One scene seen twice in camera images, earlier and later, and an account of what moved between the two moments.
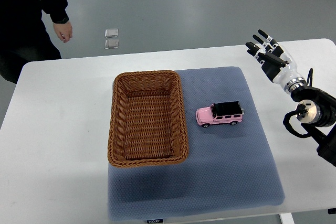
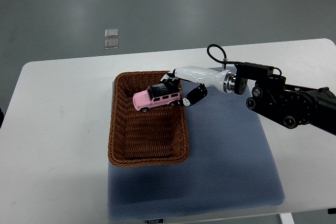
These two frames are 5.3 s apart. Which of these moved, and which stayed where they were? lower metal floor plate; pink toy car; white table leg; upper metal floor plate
Moved: pink toy car
Stayed: white table leg; upper metal floor plate; lower metal floor plate
